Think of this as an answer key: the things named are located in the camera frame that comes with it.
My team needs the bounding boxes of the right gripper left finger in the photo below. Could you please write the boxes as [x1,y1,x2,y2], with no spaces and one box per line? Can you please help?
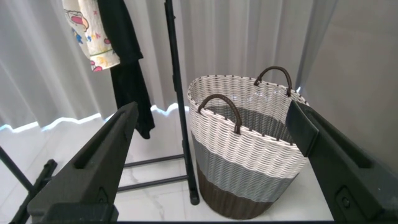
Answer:
[27,101,139,223]

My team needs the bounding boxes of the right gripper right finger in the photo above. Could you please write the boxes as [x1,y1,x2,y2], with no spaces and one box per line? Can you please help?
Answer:
[285,99,398,223]

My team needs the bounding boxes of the cream printed garment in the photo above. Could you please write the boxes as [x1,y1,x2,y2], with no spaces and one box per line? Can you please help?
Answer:
[61,0,121,73]

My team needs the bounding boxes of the black garment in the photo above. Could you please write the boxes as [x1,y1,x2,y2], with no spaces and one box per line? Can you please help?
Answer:
[97,0,155,140]

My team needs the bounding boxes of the white laundry basket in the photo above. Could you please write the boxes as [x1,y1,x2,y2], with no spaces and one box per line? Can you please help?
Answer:
[187,65,310,220]

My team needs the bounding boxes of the black clothes rack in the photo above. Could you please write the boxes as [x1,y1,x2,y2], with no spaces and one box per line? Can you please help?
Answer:
[0,0,200,224]

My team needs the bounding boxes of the white curtain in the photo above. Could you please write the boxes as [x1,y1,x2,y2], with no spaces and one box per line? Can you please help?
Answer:
[0,0,339,132]

